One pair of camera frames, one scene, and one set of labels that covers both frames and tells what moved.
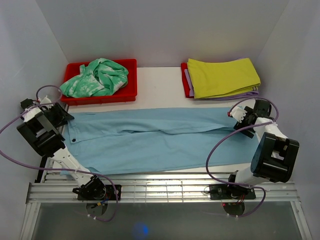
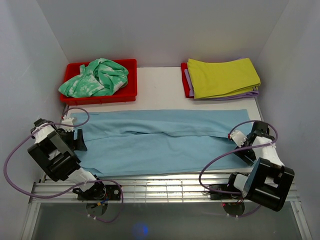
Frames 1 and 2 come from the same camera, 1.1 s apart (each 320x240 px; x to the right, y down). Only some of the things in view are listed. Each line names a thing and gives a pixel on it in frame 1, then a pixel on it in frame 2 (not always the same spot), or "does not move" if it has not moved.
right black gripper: [242, 125] → [241, 154]
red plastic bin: [127, 93] does not move
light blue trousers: [107, 141] does not move
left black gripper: [62, 116] → [78, 144]
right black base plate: [223, 191] does not move
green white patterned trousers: [101, 77] does not move
